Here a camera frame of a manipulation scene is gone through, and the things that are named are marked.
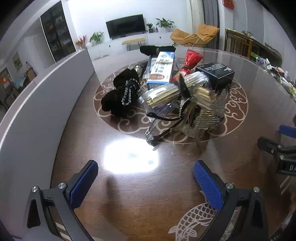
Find bushy green potted plant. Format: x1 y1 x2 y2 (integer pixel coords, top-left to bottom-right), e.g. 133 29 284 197
89 31 104 45

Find table with blue cloth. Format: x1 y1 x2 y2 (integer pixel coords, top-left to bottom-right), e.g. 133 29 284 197
13 76 26 87

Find wooden chair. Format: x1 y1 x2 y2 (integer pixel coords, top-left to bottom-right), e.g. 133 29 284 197
225 28 253 58

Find large leafy potted plant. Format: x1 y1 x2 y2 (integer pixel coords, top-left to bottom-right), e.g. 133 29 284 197
155 18 174 33

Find red flowers in vase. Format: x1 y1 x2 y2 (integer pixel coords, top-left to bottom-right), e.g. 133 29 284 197
76 35 87 49

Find bagged beige stick bundle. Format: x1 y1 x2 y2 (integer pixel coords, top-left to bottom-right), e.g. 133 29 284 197
139 71 218 112

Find black soft case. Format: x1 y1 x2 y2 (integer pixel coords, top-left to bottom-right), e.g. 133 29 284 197
140 45 176 56

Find black display cabinet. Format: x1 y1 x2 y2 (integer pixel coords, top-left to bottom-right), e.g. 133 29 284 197
40 0 77 63

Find framed wall picture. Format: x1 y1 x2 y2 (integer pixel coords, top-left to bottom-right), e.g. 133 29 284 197
12 51 23 71

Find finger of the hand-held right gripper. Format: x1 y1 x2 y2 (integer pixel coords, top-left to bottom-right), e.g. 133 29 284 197
279 125 296 136
257 137 296 155

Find wooden bench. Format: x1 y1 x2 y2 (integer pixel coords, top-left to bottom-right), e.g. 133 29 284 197
122 38 146 51

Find red snack packet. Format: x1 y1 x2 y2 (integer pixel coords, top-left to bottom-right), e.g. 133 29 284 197
171 49 205 84

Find yellow lounge chair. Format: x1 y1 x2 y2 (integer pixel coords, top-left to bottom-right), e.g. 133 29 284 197
170 24 220 47

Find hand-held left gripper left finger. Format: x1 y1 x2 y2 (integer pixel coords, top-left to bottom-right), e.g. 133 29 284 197
22 159 99 241

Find grey curtain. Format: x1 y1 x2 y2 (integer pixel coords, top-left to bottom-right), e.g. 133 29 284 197
190 0 220 30

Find black beaded cloth pouch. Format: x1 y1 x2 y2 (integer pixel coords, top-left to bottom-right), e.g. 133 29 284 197
101 68 141 117

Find white television cabinet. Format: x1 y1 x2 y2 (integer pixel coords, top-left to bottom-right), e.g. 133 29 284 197
86 31 183 61

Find black box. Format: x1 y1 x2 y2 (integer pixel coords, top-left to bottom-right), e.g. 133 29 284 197
195 62 236 91

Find flat screen television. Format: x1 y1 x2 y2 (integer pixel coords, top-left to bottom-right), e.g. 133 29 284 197
106 14 146 39

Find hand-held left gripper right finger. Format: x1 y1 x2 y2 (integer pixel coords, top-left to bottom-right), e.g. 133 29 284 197
193 160 270 241

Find blue white box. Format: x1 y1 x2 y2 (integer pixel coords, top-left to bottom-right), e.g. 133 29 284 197
143 51 175 90

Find cluttered pile of small items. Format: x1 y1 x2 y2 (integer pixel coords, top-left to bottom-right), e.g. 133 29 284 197
252 38 296 100

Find bagged silver filament spool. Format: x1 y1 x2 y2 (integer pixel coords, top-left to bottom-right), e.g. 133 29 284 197
185 88 228 137

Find grey partition board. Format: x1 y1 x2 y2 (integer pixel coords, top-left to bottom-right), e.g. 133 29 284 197
0 48 95 241

